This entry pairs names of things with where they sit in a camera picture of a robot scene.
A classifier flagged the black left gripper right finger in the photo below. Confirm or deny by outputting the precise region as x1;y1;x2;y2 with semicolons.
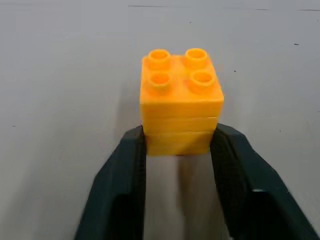
209;122;320;240

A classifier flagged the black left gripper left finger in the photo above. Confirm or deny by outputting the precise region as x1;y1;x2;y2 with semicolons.
74;125;151;240

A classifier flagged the orange studded building block cube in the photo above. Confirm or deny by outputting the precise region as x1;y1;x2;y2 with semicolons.
139;47;225;157

